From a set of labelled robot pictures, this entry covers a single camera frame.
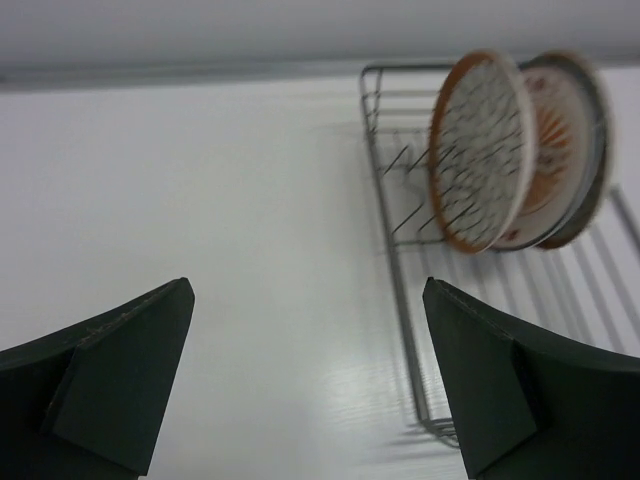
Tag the sunburst plate with glass rim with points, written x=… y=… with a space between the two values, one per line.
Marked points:
x=566 y=160

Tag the metal wire dish rack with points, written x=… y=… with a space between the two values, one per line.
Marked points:
x=587 y=290

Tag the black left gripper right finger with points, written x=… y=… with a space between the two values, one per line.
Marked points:
x=528 y=403

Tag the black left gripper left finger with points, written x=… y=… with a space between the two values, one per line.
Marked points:
x=88 y=401

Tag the floral plate orange rim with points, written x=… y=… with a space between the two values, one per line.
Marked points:
x=599 y=93
x=482 y=149

